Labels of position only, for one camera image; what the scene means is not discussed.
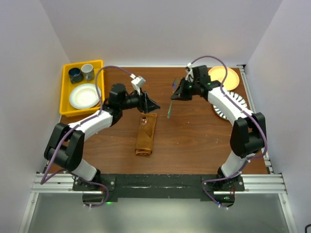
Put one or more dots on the white bowl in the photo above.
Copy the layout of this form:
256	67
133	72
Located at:
85	96

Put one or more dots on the black striped white plate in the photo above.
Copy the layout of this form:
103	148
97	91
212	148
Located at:
235	96

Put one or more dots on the rose gold spoon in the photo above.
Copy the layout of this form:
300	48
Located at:
143	121

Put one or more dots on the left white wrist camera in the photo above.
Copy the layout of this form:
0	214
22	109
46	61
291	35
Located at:
137	82

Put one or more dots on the yellow plate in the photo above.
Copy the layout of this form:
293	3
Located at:
218	73

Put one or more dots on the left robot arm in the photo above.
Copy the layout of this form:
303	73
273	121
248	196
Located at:
66	144

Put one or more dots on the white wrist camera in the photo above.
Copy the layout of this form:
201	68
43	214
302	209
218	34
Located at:
137	82
190	75

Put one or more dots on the iridescent fork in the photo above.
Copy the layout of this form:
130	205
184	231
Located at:
171	104

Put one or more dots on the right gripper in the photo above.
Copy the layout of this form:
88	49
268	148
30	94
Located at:
180	93

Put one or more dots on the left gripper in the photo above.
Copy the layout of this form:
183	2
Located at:
146	105

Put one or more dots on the brown cloth napkin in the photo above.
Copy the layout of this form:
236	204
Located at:
145	136

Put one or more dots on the grey mug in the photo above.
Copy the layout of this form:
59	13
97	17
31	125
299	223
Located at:
88	71

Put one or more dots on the yellow plastic tray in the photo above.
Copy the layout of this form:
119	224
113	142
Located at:
65	107

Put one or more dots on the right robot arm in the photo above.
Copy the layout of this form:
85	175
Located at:
248	135

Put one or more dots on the dark blue mug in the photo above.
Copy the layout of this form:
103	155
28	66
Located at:
75	75

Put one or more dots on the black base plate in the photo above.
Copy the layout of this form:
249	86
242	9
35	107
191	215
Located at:
161	186

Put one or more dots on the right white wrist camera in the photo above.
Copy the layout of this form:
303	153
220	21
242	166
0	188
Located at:
190	75

